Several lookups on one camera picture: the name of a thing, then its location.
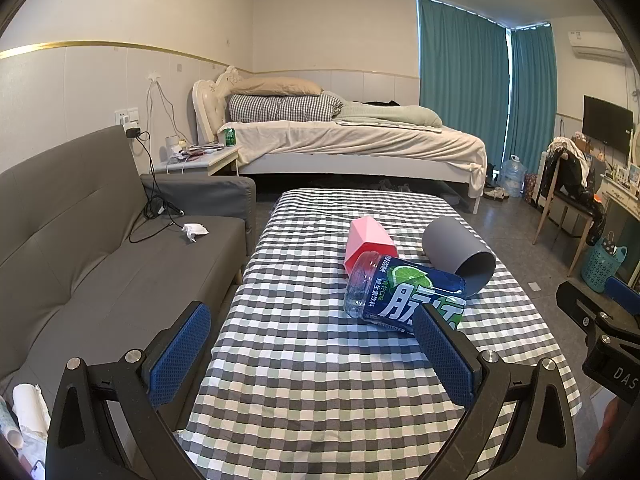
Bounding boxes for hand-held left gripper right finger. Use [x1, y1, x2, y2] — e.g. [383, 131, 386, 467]
[412, 303, 579, 480]

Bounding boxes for white paper roll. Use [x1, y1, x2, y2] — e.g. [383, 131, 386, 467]
[11, 383, 52, 433]

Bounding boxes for white air conditioner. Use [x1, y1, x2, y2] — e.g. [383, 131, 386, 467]
[567, 30, 629, 64]

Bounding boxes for teal laundry basket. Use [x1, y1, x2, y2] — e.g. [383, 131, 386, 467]
[581, 244, 629, 294]

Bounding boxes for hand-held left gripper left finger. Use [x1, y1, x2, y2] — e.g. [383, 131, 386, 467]
[45, 302, 212, 480]

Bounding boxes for narrow teal curtain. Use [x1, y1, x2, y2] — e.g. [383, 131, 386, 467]
[507, 22, 559, 192]

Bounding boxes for grey sofa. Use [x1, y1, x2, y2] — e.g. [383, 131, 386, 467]
[0, 124, 257, 413]

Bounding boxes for white cable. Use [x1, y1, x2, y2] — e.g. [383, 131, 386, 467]
[146, 79, 187, 145]

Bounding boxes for white bed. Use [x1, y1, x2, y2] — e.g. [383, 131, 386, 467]
[192, 65, 489, 215]

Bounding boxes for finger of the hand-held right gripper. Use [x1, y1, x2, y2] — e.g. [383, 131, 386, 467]
[556, 280, 640, 347]
[604, 276, 640, 307]

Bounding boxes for crumpled white tissue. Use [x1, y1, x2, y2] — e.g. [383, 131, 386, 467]
[180, 223, 210, 244]

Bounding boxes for checkered quilt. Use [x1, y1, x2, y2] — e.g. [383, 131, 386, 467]
[228, 91, 346, 123]

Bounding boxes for black television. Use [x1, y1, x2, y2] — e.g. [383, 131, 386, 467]
[582, 94, 634, 154]

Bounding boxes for beige pillow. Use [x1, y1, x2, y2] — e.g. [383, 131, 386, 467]
[229, 77, 325, 97]

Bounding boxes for white nightstand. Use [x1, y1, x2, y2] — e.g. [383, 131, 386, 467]
[152, 144, 244, 179]

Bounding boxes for wooden leg chair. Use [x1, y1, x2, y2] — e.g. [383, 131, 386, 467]
[532, 151, 607, 277]

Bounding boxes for checkered tablecloth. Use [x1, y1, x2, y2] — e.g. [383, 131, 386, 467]
[172, 188, 584, 480]

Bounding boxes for large water jug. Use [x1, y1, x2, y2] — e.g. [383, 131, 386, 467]
[501, 155, 529, 199]

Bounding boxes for wide teal curtain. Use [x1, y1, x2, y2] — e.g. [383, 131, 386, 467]
[416, 0, 512, 162]

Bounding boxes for black cable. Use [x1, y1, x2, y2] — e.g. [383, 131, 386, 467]
[129, 130, 186, 244]

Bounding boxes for plastic bottle with blue label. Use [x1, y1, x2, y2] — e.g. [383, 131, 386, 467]
[343, 251, 469, 337]

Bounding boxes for person's right hand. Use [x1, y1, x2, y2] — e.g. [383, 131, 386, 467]
[587, 394, 624, 467]

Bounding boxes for clothes heap on chair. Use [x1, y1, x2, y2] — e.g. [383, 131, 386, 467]
[539, 135, 607, 247]

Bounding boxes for pale green blanket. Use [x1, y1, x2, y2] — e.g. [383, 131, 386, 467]
[332, 101, 444, 132]

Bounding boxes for pink faceted cup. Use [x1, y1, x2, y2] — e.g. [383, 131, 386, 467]
[344, 214, 399, 279]

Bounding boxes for grey cup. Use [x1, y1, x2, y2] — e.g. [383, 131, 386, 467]
[422, 216, 497, 297]

